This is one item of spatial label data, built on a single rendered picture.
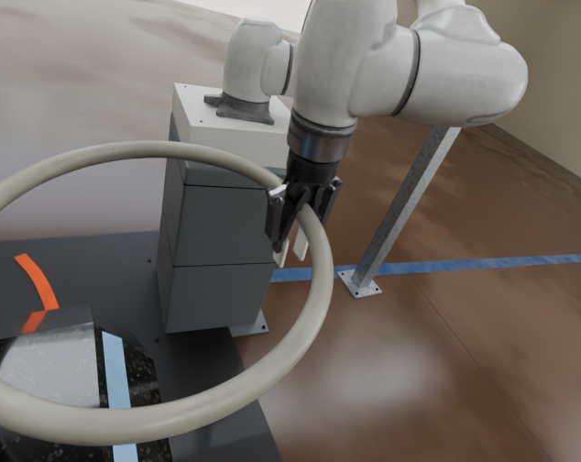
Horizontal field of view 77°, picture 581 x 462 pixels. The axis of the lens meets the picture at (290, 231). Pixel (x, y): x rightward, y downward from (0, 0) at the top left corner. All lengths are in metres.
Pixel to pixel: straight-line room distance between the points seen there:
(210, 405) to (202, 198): 0.86
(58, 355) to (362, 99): 0.51
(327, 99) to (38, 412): 0.42
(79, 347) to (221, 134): 0.71
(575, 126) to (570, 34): 1.42
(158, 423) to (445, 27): 0.51
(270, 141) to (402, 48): 0.76
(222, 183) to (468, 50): 0.82
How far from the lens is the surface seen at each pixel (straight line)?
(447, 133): 1.71
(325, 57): 0.44
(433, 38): 0.50
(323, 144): 0.49
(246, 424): 1.50
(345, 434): 1.62
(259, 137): 1.15
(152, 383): 0.66
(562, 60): 7.53
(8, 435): 0.57
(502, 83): 0.53
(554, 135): 7.26
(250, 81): 1.18
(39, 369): 0.60
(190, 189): 1.15
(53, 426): 0.41
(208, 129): 1.10
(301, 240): 0.66
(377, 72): 0.45
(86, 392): 0.58
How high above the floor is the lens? 1.35
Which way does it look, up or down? 35 degrees down
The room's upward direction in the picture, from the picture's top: 20 degrees clockwise
